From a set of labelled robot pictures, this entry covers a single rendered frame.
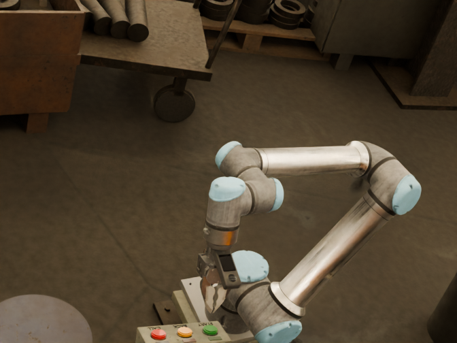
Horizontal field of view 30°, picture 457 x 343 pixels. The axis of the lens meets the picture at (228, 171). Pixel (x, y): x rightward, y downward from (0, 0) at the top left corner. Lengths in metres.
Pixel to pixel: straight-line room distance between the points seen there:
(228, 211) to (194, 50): 1.96
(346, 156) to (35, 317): 1.05
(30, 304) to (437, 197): 2.36
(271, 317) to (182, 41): 1.76
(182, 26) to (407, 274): 1.62
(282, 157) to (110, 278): 1.08
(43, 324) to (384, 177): 1.12
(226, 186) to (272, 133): 2.08
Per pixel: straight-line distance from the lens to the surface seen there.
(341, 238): 2.73
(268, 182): 2.31
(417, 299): 3.71
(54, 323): 2.55
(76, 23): 3.60
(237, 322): 3.01
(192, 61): 4.01
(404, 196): 2.67
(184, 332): 2.36
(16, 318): 2.55
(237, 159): 2.35
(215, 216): 2.23
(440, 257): 3.98
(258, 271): 2.88
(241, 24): 4.84
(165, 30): 4.20
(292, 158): 2.49
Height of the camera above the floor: 2.37
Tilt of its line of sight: 37 degrees down
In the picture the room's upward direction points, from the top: 18 degrees clockwise
